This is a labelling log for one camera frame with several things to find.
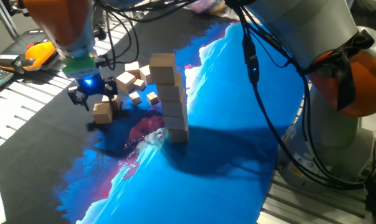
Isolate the small wooden cube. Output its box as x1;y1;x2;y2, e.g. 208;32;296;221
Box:
128;91;143;106
133;78;147;92
146;91;159;106

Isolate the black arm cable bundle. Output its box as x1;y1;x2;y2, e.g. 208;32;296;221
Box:
93;0;376;191

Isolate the orange black teach pendant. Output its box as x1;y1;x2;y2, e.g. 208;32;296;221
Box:
0;29;60;75

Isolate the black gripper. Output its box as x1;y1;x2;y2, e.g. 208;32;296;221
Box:
67;73;119;112

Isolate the purple plastic bag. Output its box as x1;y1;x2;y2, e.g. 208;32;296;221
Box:
189;0;228;15

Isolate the black strap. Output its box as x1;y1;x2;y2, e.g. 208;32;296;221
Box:
303;29;375;112

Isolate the grey metal frame bar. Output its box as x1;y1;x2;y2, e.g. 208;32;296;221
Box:
0;0;20;40

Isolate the blue landscape print mat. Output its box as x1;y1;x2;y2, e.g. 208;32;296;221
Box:
0;12;310;224

